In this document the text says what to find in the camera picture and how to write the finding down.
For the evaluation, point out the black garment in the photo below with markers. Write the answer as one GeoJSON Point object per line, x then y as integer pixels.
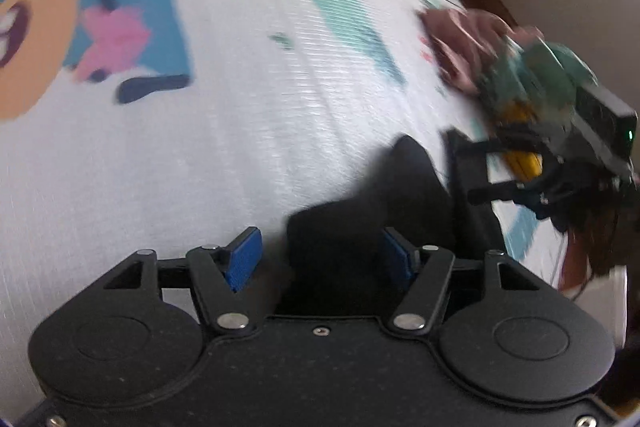
{"type": "Point", "coordinates": [335, 250]}

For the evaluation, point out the mauve pink garment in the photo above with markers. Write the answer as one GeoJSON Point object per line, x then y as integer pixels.
{"type": "Point", "coordinates": [467, 43]}

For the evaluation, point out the yellow garment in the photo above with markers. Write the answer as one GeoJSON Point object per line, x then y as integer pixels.
{"type": "Point", "coordinates": [521, 158]}

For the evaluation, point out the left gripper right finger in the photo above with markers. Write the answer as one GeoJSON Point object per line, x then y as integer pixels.
{"type": "Point", "coordinates": [402, 259]}

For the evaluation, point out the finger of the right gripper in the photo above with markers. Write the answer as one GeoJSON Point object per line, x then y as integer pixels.
{"type": "Point", "coordinates": [505, 191]}
{"type": "Point", "coordinates": [464, 151]}

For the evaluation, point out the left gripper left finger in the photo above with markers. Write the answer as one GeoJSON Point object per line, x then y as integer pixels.
{"type": "Point", "coordinates": [243, 255]}

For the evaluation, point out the white patterned play mat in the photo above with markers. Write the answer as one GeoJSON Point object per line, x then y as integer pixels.
{"type": "Point", "coordinates": [288, 103]}

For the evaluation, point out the teal patterned garment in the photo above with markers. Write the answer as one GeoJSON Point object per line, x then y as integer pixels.
{"type": "Point", "coordinates": [534, 82]}

